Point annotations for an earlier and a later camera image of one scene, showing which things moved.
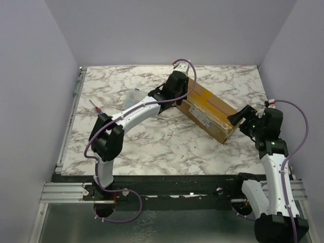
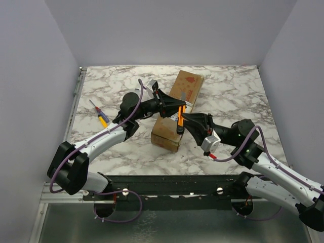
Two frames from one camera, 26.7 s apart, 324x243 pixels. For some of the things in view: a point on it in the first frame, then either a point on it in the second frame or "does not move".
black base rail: x=162 y=192 does not move
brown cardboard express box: x=208 y=112 → x=186 y=87
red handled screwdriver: x=98 y=110 does not move
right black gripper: x=247 y=117 → x=207 y=127
